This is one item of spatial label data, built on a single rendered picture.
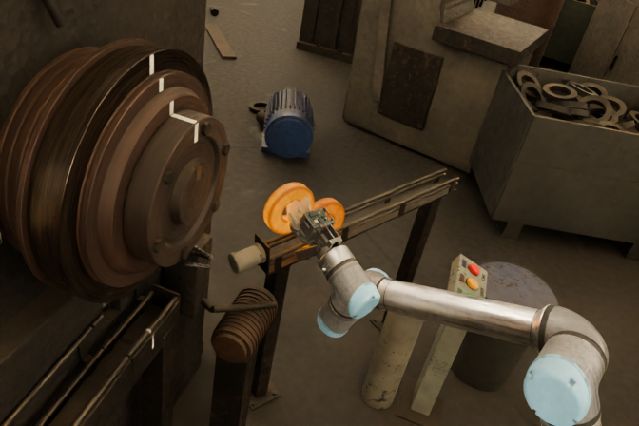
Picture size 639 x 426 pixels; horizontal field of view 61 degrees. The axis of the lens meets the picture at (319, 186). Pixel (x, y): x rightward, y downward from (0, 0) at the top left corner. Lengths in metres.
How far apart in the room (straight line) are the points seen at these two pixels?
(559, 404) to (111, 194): 0.87
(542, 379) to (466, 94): 2.55
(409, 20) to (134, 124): 2.81
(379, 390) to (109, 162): 1.43
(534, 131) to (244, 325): 1.84
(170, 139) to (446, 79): 2.78
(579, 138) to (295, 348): 1.72
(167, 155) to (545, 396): 0.81
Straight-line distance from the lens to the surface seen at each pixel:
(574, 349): 1.20
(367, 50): 3.70
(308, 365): 2.18
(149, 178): 0.87
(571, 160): 3.02
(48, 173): 0.86
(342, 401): 2.11
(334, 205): 1.61
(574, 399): 1.15
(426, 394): 2.08
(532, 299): 2.14
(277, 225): 1.51
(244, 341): 1.54
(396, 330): 1.83
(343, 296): 1.35
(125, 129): 0.87
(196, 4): 1.35
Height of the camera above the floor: 1.68
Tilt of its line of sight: 32 degrees down
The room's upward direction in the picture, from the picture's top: 11 degrees clockwise
